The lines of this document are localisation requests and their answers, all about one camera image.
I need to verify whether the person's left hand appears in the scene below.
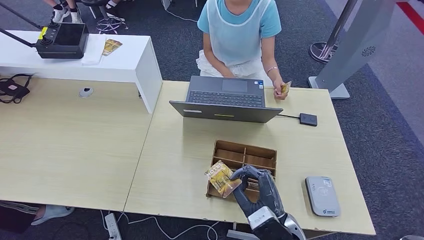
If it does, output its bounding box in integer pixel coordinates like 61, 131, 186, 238
273, 78, 289, 101

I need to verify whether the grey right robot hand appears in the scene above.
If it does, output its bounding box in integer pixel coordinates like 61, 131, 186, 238
230, 164, 286, 220

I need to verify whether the gold ID card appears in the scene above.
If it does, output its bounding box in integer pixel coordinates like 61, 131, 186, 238
280, 80, 293, 96

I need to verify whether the wooden compartment box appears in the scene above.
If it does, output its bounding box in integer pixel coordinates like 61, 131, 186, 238
205, 140, 278, 204

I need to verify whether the person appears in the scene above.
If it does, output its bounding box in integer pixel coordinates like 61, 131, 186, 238
43, 0, 85, 25
195, 0, 293, 101
105, 0, 135, 11

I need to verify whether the small black card reader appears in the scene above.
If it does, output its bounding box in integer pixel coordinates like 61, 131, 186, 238
299, 112, 318, 127

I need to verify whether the grey card reader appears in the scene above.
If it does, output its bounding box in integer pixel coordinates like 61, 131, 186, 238
304, 176, 342, 218

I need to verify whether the person's foot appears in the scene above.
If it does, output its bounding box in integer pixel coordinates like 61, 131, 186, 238
32, 204, 76, 226

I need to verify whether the person's leg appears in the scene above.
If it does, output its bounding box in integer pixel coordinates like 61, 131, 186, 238
0, 200, 46, 217

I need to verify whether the dark grey laptop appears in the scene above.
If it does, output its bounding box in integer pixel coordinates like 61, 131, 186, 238
168, 75, 284, 124

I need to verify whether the grey metal table foot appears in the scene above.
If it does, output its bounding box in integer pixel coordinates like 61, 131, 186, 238
226, 229, 259, 240

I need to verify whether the grey kiosk stand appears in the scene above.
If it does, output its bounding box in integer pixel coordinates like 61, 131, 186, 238
308, 0, 397, 101

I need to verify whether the white desk riser shelf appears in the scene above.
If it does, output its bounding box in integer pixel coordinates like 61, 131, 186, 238
0, 30, 164, 115

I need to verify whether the black stool chrome base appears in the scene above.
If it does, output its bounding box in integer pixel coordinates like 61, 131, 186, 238
81, 0, 130, 35

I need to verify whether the white paper sheet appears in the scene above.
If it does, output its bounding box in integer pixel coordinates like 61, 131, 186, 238
80, 34, 107, 66

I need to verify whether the white power strip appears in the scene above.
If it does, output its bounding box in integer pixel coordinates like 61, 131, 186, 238
104, 212, 123, 240

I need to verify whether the black joystick controller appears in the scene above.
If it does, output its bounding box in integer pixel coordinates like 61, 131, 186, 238
34, 21, 90, 60

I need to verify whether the black rod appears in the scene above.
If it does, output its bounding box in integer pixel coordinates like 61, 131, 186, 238
0, 27, 38, 48
0, 1, 43, 31

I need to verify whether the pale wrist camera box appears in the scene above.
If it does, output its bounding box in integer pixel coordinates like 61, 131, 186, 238
247, 205, 280, 231

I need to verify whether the chrome stanchion post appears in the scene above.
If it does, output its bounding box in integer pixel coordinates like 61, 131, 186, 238
308, 0, 360, 65

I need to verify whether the white cable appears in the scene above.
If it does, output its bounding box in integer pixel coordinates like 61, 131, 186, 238
160, 0, 201, 25
99, 209, 221, 240

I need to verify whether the grey cable grommet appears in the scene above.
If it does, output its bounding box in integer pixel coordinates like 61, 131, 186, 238
78, 86, 95, 99

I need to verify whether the black strap bundle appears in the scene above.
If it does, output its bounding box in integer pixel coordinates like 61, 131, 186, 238
0, 73, 34, 105

